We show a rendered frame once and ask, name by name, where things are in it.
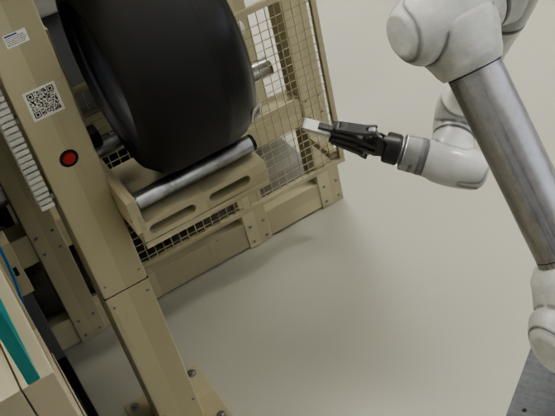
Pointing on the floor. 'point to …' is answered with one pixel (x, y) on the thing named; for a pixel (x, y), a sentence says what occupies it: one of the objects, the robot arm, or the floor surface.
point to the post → (92, 215)
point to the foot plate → (213, 403)
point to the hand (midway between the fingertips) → (317, 127)
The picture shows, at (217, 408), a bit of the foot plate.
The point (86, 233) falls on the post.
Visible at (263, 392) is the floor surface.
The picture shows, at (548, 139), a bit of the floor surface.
